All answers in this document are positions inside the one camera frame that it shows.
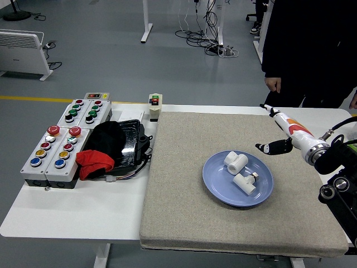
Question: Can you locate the white desk leg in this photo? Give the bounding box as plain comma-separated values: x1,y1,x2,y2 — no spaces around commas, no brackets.
252,0,274,65
215,0,225,47
139,0,154,44

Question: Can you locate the wire bundle with white connector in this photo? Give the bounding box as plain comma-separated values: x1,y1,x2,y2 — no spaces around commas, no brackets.
105,155,153,184

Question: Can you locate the grey four-button control box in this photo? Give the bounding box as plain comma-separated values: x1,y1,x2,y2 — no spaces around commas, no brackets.
56,98,92,128
79,99,113,130

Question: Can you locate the white panel heater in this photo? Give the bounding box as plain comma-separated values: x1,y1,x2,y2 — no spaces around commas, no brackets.
0,28,54,82

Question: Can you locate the white start-stop switch box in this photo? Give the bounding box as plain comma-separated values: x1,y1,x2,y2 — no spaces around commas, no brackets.
147,93,164,123

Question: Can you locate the small grey rocker switch box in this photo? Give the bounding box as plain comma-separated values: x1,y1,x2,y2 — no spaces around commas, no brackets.
84,92,111,102

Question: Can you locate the black cloth cap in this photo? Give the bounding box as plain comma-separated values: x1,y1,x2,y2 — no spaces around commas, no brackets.
83,121,127,166

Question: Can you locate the white table leg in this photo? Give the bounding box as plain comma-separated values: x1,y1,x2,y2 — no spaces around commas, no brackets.
93,243,112,268
289,257,307,268

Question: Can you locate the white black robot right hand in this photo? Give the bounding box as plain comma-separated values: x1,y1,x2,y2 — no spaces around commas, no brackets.
255,103,319,156

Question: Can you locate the black heater power cord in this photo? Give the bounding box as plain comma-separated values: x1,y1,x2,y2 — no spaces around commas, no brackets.
41,41,63,71

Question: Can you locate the grey-brown mat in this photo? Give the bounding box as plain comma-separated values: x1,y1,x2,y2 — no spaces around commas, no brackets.
139,111,350,259

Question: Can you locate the person in background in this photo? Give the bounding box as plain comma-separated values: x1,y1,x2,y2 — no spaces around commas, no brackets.
249,0,270,36

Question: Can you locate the black round stand base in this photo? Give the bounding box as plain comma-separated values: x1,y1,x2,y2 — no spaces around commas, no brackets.
2,0,32,22

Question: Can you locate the plain white tee pipe fitting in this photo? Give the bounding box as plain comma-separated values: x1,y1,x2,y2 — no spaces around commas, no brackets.
223,151,249,176

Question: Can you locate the grey emergency-stop button box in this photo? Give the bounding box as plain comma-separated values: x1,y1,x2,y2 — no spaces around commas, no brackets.
44,126,91,190
20,125,69,188

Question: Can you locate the white tee fitting metal nut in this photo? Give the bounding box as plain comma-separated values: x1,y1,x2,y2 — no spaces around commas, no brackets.
232,172,260,197

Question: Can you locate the white paper card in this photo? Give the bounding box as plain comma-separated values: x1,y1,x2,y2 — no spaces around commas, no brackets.
119,111,146,124

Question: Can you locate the black floor cable tangle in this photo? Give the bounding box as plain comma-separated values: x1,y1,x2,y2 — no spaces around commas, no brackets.
175,0,224,56

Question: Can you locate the glossy black pedal box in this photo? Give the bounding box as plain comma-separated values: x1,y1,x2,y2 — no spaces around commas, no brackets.
110,119,153,171

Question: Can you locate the blue round plate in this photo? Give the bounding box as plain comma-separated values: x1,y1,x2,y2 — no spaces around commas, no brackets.
202,150,274,208

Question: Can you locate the person's right hand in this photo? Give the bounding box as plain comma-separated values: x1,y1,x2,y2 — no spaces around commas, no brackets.
264,76,282,94

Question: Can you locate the red cloth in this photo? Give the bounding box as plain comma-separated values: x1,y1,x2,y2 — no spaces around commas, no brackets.
75,149,116,180

